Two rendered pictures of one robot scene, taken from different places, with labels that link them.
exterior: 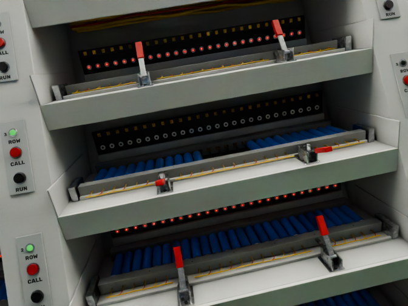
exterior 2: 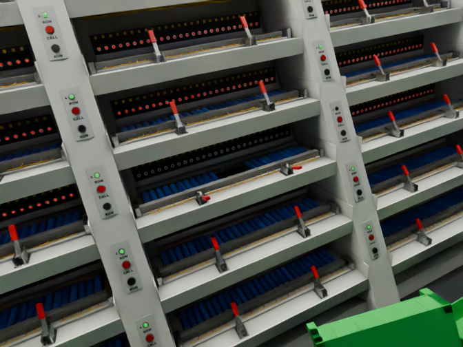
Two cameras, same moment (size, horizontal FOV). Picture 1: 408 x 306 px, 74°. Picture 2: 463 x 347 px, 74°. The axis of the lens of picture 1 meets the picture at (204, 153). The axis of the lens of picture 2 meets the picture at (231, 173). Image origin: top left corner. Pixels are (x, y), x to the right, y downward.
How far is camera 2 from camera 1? 0.38 m
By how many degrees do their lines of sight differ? 15
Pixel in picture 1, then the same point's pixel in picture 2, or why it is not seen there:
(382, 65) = (325, 110)
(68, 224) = (144, 233)
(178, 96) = (205, 139)
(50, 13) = (107, 85)
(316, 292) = (297, 250)
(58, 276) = (143, 266)
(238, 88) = (242, 131)
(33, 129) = (110, 171)
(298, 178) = (282, 184)
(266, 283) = (269, 250)
